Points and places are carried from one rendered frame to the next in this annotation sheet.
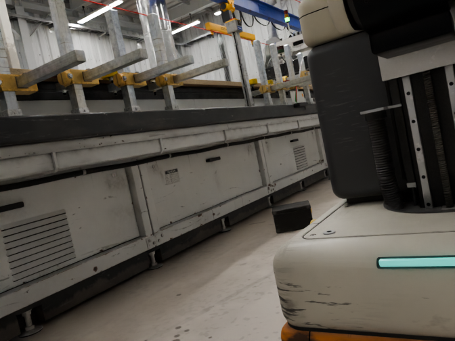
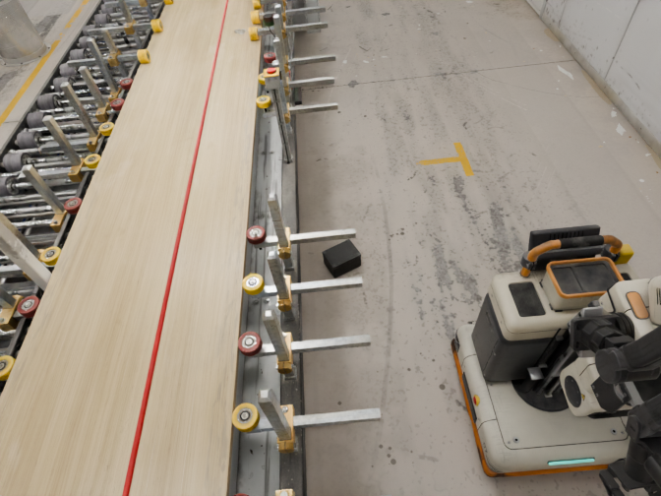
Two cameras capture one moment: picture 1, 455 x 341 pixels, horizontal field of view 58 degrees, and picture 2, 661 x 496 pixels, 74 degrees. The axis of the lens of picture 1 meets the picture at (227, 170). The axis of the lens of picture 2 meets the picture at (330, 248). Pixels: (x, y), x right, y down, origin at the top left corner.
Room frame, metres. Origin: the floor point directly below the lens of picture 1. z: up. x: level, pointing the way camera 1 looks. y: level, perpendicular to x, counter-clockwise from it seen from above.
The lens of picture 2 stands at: (0.74, 0.64, 2.24)
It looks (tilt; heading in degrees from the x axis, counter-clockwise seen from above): 50 degrees down; 329
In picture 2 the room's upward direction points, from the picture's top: 7 degrees counter-clockwise
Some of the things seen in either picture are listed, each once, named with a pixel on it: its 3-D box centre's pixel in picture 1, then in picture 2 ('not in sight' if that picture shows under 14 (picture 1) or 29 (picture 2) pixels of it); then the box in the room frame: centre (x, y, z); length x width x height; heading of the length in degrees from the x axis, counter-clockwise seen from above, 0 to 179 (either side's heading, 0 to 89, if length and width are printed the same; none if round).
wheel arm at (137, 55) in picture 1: (98, 72); (309, 345); (1.42, 0.37, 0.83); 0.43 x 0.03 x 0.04; 57
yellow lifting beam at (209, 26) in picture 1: (232, 32); not in sight; (7.98, -0.63, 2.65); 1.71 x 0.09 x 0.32; 147
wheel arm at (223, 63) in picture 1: (186, 76); (304, 238); (1.85, 0.09, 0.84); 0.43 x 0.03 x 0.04; 57
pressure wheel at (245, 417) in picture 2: not in sight; (248, 420); (1.32, 0.67, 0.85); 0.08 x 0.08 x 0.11
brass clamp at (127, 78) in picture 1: (129, 80); (284, 293); (1.67, 0.31, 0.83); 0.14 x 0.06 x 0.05; 147
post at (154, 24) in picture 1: (162, 67); (281, 237); (1.86, 0.19, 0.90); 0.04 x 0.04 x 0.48; 57
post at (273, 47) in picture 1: (279, 77); (282, 79); (2.91, -0.49, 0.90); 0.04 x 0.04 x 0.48; 57
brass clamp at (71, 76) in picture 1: (78, 78); (284, 352); (1.46, 0.45, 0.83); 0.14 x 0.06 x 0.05; 147
